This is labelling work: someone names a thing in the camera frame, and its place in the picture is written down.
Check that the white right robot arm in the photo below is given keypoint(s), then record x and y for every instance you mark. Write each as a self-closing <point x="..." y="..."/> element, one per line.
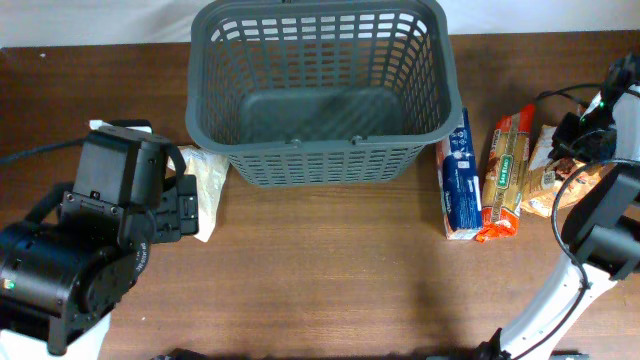
<point x="599" y="244"/>

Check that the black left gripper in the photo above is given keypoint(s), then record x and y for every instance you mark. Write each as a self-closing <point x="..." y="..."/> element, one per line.
<point x="179" y="216"/>

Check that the white plastic bag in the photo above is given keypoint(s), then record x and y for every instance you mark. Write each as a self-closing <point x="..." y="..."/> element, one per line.
<point x="210" y="172"/>

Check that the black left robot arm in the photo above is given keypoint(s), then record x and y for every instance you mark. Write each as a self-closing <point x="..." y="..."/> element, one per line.
<point x="68" y="263"/>

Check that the blue carton box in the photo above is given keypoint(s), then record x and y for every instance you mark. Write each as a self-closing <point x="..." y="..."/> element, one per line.
<point x="459" y="182"/>

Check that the grey plastic basket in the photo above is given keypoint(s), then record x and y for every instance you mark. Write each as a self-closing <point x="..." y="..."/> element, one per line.
<point x="321" y="92"/>

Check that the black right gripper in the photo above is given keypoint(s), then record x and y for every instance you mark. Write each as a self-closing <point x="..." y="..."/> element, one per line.
<point x="565" y="137"/>

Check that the orange snack bag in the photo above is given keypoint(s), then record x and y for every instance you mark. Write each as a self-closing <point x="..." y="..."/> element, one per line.
<point x="545" y="177"/>

